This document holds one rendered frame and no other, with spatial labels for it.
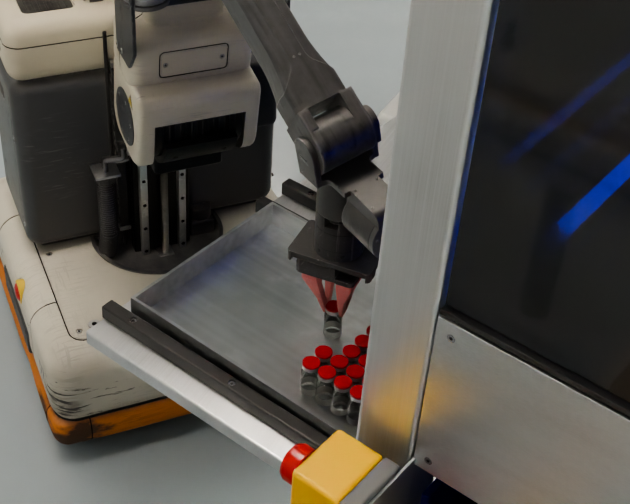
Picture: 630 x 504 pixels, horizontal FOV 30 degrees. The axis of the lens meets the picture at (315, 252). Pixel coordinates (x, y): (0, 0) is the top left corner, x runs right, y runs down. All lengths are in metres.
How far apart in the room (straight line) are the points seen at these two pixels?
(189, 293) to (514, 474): 0.57
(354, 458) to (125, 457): 1.39
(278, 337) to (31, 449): 1.15
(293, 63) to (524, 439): 0.46
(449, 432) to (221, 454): 1.42
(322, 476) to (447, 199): 0.30
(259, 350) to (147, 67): 0.73
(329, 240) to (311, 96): 0.17
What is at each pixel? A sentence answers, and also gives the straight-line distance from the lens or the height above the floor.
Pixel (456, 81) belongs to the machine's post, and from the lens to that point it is 0.85.
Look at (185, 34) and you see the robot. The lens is 1.97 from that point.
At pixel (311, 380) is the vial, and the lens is 1.31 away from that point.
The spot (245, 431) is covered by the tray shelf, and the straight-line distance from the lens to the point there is 1.30.
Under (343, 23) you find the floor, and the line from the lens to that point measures 3.90.
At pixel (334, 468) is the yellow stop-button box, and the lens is 1.07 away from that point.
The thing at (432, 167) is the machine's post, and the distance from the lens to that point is 0.89.
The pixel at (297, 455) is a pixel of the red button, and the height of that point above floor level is 1.01.
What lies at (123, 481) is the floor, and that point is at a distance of 2.39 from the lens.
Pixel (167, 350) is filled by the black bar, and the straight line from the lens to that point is 1.36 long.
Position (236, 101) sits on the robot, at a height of 0.77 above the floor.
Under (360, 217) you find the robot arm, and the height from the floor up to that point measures 1.11.
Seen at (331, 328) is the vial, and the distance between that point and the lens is 1.39.
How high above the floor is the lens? 1.85
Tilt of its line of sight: 39 degrees down
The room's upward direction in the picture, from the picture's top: 5 degrees clockwise
